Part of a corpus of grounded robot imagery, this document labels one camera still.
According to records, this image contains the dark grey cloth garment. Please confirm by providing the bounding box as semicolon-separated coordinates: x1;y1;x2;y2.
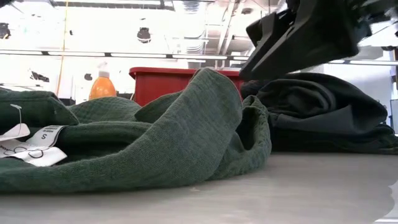
241;72;389;136

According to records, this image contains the thin yellow hanging cord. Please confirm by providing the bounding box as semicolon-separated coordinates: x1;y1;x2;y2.
55;0;68;97

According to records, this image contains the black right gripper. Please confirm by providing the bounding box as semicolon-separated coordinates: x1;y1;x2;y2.
239;0;398;82

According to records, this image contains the round ceiling sensor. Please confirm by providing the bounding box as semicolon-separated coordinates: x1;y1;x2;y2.
136;27;152;44

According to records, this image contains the dark green knit garment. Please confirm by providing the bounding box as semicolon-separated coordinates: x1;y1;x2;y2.
0;67;273;194

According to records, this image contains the black ceiling fixture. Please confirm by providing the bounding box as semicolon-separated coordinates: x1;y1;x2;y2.
0;22;12;40

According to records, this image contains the red plastic bin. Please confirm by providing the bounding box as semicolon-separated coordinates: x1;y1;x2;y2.
129;67;249;107

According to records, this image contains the orange spray bottle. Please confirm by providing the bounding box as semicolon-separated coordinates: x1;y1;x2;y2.
89;62;117;100

